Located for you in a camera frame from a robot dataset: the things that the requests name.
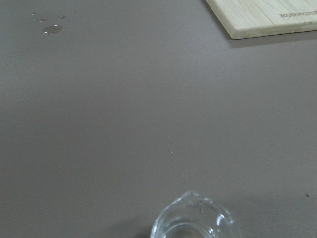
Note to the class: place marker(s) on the clear glass shaker cup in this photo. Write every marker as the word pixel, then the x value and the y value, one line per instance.
pixel 195 216

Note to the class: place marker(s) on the bamboo cutting board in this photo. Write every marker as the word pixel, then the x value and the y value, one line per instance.
pixel 244 19

